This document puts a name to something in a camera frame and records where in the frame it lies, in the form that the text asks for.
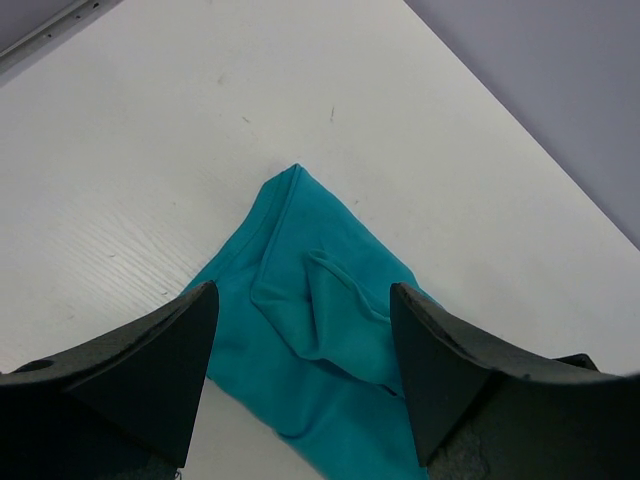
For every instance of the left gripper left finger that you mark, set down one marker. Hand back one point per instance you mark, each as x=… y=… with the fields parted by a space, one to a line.
x=120 y=406

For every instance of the teal t shirt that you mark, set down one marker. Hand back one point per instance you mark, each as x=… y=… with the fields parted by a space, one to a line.
x=304 y=338

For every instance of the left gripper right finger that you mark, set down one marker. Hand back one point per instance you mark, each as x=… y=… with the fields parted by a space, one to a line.
x=483 y=408

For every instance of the aluminium rail frame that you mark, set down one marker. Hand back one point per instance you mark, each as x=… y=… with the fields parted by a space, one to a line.
x=30 y=30

